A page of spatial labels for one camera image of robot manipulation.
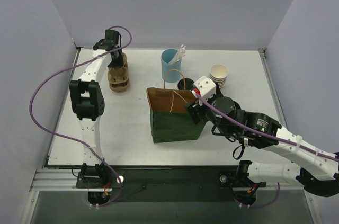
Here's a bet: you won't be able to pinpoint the black plastic cup lid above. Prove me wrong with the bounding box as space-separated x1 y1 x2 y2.
177 78 194 91

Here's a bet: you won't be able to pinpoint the stack of brown paper cups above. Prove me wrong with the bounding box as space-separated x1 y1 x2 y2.
209 64 229 88

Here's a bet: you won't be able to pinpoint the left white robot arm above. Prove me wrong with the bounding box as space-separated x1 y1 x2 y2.
69 28 128 187

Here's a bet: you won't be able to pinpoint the light blue cylindrical container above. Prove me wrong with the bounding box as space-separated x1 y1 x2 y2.
160 49 182 83

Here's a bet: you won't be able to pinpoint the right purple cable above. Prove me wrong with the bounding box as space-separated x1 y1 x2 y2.
197 94 339 210

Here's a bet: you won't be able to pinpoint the brown paper bag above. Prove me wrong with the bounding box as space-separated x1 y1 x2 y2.
146 69 207 145

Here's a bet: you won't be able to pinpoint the pulp cup carrier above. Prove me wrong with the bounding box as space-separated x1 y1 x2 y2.
108 52 129 84

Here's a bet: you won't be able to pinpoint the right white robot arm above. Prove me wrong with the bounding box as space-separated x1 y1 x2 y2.
185 95 338 197

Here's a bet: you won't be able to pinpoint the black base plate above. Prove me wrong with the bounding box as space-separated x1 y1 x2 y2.
75 166 266 206

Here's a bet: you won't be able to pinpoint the stack of pulp cup carriers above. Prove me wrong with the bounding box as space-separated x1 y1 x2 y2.
109 80 130 92

